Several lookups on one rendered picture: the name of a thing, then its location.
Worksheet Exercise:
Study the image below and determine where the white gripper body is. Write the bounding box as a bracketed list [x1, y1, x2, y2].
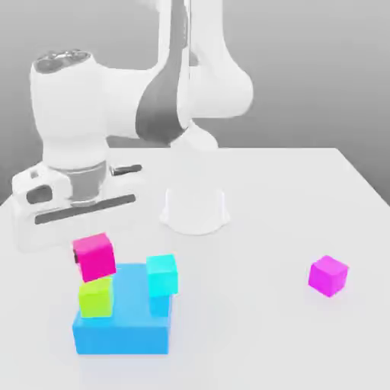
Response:
[13, 190, 144, 254]

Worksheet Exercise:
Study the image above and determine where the small pink cube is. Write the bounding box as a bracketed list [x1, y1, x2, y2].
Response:
[72, 232, 117, 283]

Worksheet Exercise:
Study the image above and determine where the small lime green cube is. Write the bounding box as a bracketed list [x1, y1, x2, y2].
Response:
[78, 276, 114, 318]

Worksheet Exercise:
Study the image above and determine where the small cyan cube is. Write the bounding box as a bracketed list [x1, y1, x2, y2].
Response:
[145, 253, 180, 299]

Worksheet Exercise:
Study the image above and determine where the small blue cube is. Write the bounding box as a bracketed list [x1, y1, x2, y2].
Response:
[148, 293, 172, 318]

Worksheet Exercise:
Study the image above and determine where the small magenta cube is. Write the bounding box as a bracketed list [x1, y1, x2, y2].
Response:
[307, 254, 350, 299]

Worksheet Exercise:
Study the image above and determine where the large blue box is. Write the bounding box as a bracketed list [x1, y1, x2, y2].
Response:
[72, 262, 174, 356]

